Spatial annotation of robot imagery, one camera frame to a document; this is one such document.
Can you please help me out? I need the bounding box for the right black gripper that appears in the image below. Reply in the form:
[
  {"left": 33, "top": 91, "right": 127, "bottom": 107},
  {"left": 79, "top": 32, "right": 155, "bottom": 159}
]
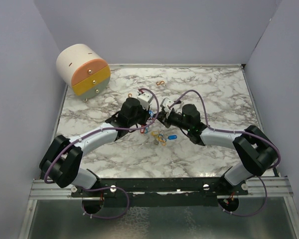
[{"left": 153, "top": 110, "right": 191, "bottom": 131}]

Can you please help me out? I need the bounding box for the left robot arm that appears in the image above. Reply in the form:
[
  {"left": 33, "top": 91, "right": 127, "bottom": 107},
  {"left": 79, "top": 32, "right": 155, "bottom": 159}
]
[{"left": 39, "top": 94, "right": 153, "bottom": 197}]

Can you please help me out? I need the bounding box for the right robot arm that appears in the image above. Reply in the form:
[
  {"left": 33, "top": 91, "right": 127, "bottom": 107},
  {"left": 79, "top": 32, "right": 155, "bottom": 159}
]
[{"left": 157, "top": 101, "right": 278, "bottom": 195}]

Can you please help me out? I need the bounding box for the blue key tag right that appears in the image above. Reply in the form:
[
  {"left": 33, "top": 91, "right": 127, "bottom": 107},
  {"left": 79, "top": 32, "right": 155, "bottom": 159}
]
[{"left": 167, "top": 135, "right": 177, "bottom": 140}]

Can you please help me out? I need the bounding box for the orange blue carabiner cluster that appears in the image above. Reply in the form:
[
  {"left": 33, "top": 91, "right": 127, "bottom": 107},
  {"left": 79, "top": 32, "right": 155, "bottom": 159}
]
[{"left": 157, "top": 134, "right": 167, "bottom": 146}]

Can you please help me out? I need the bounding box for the round three-drawer storage box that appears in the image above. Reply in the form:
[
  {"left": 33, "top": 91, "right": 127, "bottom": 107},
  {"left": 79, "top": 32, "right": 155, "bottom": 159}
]
[{"left": 56, "top": 44, "right": 111, "bottom": 101}]

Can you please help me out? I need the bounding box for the black mounting base bar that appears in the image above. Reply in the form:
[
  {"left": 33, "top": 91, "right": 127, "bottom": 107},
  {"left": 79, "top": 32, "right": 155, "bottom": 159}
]
[{"left": 71, "top": 177, "right": 248, "bottom": 207}]

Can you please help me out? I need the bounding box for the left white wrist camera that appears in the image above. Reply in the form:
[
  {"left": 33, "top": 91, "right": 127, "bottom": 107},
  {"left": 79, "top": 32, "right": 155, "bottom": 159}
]
[{"left": 137, "top": 92, "right": 153, "bottom": 109}]

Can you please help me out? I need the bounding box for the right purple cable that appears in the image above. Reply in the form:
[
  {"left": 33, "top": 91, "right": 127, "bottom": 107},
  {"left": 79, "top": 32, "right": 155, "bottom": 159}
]
[{"left": 169, "top": 90, "right": 282, "bottom": 217}]

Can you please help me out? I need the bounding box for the purple cable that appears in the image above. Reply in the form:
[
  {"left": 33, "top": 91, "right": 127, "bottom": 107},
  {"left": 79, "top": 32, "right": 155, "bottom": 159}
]
[
  {"left": 169, "top": 90, "right": 282, "bottom": 217},
  {"left": 43, "top": 88, "right": 160, "bottom": 220}
]

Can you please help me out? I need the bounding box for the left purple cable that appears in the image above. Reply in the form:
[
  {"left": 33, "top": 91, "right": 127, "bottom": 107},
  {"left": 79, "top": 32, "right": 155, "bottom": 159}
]
[{"left": 43, "top": 88, "right": 160, "bottom": 220}]

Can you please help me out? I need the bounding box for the aluminium rail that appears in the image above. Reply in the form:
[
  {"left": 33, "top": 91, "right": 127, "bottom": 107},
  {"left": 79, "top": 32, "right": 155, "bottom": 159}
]
[{"left": 29, "top": 177, "right": 294, "bottom": 200}]

